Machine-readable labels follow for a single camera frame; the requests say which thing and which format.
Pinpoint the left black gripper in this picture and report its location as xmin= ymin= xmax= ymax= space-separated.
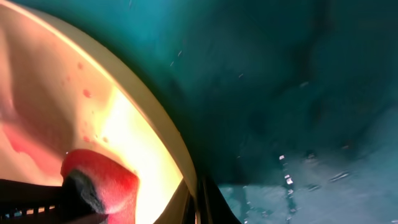
xmin=1 ymin=169 xmax=108 ymax=224

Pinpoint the pink sponge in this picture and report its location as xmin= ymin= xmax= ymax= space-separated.
xmin=61 ymin=149 xmax=140 ymax=224

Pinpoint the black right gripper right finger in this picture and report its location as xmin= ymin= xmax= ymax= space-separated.
xmin=198 ymin=177 xmax=240 ymax=224

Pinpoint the white plate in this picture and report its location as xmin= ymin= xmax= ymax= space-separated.
xmin=1 ymin=1 xmax=200 ymax=223

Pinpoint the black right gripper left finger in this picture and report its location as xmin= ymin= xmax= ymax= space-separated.
xmin=154 ymin=180 xmax=195 ymax=224

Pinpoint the teal plastic tray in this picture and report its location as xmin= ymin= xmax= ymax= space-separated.
xmin=24 ymin=0 xmax=397 ymax=223

